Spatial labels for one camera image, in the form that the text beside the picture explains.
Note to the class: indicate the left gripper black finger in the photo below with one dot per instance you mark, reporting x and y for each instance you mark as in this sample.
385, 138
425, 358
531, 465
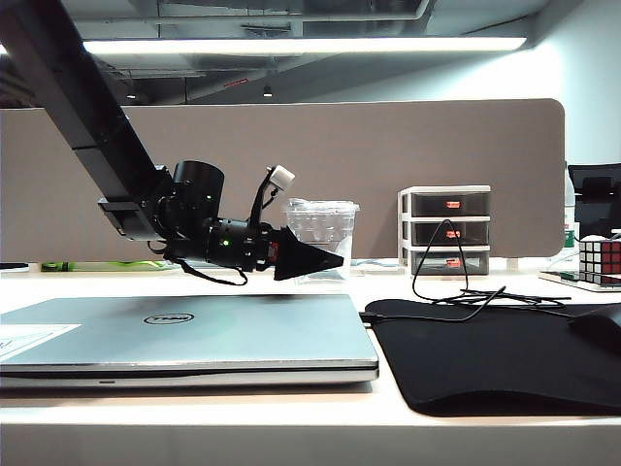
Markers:
305, 262

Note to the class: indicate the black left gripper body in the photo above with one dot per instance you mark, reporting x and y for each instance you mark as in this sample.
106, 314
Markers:
262, 247

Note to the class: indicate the clear plastic cup with lid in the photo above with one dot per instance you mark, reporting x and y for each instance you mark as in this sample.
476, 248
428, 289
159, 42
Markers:
335, 218

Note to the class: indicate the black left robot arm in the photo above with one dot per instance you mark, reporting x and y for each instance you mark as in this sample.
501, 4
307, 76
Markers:
97, 126

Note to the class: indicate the silver Dell laptop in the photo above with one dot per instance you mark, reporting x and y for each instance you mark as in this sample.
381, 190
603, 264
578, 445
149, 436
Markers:
218, 340

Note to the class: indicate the white sticker on laptop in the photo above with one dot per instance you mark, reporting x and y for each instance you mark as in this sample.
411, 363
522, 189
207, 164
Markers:
29, 340

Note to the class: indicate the small three-drawer organizer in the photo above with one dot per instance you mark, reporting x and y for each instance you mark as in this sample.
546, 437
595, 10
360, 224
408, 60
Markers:
403, 228

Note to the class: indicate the brown desk divider panel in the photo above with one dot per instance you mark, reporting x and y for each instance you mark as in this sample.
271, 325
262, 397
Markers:
388, 160

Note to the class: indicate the ceiling spot lamp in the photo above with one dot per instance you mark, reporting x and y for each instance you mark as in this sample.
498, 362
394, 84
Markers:
267, 91

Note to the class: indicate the long ceiling light strip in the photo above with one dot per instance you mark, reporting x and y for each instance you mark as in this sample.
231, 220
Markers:
291, 46

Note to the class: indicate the black mouse pad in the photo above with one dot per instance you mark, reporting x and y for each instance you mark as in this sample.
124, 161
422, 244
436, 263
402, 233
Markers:
485, 359

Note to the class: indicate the green flat item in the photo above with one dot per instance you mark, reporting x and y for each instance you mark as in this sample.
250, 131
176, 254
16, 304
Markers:
55, 266

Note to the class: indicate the black flat object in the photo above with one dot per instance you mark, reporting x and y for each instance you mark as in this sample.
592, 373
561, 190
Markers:
12, 267

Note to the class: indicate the white-edged smartphone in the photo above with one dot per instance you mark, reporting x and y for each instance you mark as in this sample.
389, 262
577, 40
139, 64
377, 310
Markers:
558, 277

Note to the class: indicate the white bottle green label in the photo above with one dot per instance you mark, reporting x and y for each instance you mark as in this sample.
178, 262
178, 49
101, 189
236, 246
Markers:
568, 213

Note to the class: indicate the Rubik's cube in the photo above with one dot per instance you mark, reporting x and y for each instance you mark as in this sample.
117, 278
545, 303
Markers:
597, 259

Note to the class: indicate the black computer mouse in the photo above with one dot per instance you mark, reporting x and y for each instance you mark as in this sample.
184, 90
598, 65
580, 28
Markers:
599, 322

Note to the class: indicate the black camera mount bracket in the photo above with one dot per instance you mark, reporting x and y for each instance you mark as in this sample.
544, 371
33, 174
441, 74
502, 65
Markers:
259, 204

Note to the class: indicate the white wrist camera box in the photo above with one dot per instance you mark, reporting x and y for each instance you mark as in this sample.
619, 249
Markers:
283, 177

